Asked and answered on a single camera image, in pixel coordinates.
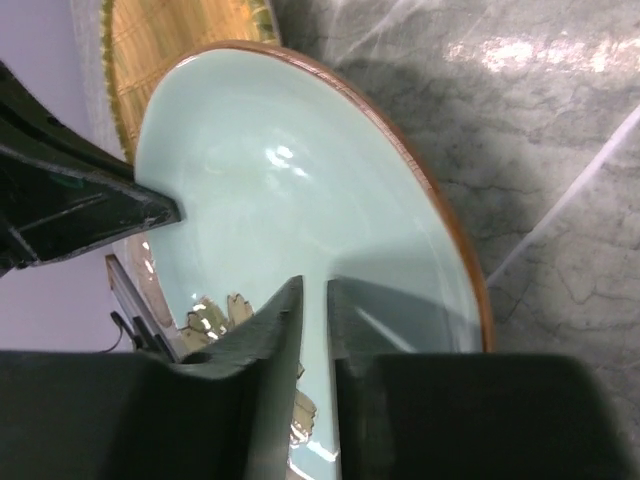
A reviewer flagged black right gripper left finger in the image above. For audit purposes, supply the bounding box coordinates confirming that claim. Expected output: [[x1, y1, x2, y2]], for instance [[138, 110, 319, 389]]
[[1, 276, 303, 479]]

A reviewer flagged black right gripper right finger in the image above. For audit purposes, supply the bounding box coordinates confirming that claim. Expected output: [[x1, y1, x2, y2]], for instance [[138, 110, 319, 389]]
[[327, 278, 639, 479]]

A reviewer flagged pink glass dish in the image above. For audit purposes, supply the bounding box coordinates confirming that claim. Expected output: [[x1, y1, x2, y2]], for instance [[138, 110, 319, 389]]
[[125, 234, 176, 330]]

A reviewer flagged woven bamboo round plate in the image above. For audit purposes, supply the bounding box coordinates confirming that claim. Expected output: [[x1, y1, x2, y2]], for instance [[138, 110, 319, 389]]
[[100, 0, 281, 164]]

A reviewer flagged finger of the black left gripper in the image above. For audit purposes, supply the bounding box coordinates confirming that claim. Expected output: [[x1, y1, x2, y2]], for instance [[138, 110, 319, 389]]
[[1, 66, 181, 274]]

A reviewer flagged mint green flower plate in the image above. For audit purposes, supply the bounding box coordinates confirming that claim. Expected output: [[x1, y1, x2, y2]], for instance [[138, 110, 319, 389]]
[[135, 41, 493, 479]]

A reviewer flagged aluminium frame rail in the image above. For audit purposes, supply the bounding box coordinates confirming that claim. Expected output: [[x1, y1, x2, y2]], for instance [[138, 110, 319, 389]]
[[105, 254, 179, 363]]

